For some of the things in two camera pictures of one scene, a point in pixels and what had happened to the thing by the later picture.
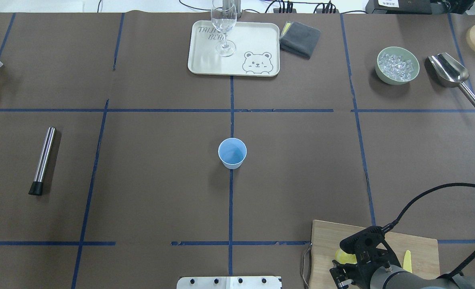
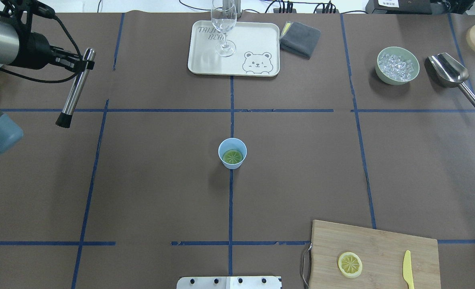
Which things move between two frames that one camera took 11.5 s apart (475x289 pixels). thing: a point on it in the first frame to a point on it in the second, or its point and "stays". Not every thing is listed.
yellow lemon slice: [344, 258] to [232, 156]
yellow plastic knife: [406, 264] stays
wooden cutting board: [326, 237] stays
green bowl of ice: [396, 66] stays
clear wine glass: [224, 15] stays
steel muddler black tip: [36, 187] to [65, 119]
